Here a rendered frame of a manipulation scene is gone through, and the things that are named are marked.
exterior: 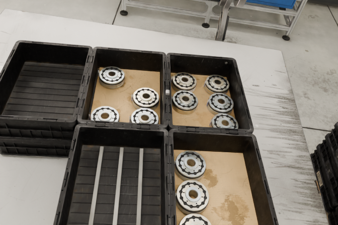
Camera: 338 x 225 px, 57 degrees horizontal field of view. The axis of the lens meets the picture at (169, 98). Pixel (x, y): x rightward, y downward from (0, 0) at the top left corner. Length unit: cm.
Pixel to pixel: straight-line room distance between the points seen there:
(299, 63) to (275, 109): 165
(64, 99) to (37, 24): 71
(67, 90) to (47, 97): 8
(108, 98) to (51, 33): 68
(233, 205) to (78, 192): 48
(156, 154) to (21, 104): 53
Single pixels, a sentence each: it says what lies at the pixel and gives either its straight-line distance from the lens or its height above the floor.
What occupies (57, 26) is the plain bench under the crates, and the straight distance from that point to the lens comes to 185.
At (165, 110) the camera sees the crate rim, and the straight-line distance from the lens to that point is 109.
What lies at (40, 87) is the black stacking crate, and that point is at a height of 83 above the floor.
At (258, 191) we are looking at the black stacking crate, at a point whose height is 88.
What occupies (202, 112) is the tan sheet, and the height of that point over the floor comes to 83.
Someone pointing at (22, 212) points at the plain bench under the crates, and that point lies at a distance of 119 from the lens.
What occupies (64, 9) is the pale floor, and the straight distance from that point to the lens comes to 332.
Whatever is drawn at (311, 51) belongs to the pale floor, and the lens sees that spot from 342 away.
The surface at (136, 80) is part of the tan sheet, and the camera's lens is 132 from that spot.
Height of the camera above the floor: 175
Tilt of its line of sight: 47 degrees down
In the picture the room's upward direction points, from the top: 10 degrees clockwise
